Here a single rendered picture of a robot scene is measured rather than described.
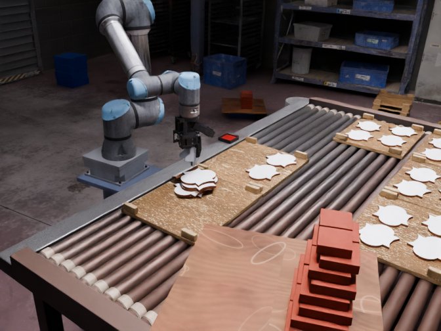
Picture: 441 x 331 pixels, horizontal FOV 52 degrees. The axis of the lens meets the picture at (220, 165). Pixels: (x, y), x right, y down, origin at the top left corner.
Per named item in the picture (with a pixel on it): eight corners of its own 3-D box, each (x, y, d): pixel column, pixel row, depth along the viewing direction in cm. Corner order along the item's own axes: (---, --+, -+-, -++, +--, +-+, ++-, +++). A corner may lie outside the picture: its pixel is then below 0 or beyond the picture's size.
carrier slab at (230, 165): (193, 171, 194) (193, 168, 193) (245, 142, 224) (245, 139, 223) (262, 198, 176) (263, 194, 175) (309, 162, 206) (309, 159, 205)
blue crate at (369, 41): (353, 45, 600) (355, 33, 593) (362, 41, 627) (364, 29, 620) (391, 51, 574) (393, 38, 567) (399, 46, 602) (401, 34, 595)
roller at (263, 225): (133, 332, 119) (132, 318, 117) (378, 127, 262) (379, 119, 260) (147, 341, 117) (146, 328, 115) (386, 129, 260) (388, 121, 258)
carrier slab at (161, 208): (121, 212, 163) (121, 208, 163) (191, 172, 194) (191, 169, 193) (197, 248, 146) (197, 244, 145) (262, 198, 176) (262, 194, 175)
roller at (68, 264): (52, 278, 137) (50, 265, 135) (322, 113, 280) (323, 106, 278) (62, 285, 135) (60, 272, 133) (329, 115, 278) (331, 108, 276)
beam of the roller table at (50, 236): (-1, 269, 143) (-5, 253, 141) (299, 107, 296) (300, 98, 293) (14, 280, 139) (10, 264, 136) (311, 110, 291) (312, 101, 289)
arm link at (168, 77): (149, 71, 168) (165, 78, 160) (176, 67, 174) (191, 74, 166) (151, 92, 171) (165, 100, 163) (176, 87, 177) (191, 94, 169)
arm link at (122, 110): (98, 131, 194) (96, 100, 188) (127, 125, 202) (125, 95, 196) (109, 140, 186) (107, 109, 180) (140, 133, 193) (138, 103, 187)
